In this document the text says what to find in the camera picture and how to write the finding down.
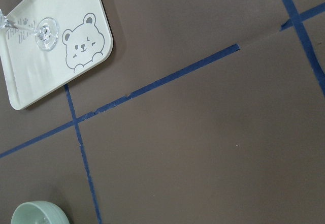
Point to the green ceramic bowl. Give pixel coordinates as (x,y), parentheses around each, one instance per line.
(39,212)

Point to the cream bear print tray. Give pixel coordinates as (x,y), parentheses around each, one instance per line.
(84,41)

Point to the clear wine glass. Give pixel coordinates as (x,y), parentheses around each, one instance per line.
(45,33)

